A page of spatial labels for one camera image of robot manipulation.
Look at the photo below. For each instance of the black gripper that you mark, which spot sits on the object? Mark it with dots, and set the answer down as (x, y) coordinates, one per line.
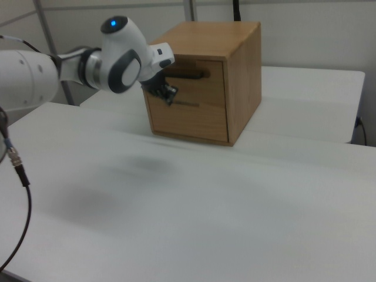
(154, 85)

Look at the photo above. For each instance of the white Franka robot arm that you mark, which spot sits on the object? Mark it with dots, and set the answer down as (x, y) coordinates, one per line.
(117, 64)

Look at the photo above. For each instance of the wooden drawer cabinet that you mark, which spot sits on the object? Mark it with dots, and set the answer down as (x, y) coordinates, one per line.
(241, 82)

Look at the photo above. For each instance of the black pole behind cabinet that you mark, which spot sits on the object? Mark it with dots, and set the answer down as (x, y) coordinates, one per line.
(237, 10)

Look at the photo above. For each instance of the grey aluminium frame post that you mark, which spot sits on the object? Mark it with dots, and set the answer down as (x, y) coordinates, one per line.
(190, 10)
(48, 32)

